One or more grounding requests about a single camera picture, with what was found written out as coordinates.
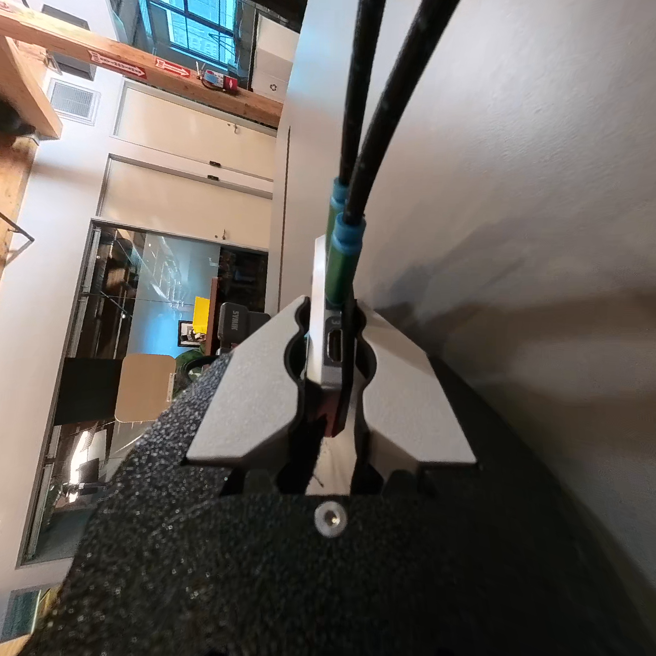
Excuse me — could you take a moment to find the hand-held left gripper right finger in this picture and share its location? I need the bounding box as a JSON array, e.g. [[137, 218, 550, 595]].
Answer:
[[356, 301, 478, 476]]

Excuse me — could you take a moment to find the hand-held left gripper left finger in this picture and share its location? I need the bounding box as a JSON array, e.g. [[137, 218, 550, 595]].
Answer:
[[186, 295, 311, 469]]

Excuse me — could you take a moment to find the dark hub adapter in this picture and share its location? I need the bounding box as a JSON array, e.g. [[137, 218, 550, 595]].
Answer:
[[305, 235, 359, 439]]

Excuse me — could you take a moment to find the black braided hdmi cable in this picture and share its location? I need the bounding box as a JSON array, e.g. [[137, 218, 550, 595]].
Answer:
[[326, 0, 464, 313]]

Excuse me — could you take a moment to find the long wooden table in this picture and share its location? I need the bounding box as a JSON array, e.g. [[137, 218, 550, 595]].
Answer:
[[207, 277, 221, 354]]

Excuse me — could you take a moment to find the glass partition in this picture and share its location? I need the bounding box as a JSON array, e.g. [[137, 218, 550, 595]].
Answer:
[[18, 218, 270, 567]]

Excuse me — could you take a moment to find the white door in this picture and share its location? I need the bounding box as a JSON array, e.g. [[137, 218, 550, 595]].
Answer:
[[114, 81, 277, 154], [97, 154, 274, 239]]

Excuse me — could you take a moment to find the red fire extinguisher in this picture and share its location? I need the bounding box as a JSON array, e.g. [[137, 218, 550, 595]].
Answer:
[[197, 64, 242, 95]]

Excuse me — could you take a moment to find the white recycling bin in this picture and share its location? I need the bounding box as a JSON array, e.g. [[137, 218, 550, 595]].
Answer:
[[250, 13, 300, 95]]

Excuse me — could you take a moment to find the large paned window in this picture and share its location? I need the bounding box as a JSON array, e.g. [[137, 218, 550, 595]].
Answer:
[[105, 0, 303, 67]]

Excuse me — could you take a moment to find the wooden post with red stickers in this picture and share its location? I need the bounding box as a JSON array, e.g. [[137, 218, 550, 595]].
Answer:
[[0, 9, 284, 128]]

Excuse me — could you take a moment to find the wall vent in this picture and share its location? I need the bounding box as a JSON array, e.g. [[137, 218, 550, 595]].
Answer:
[[46, 77, 100, 126]]

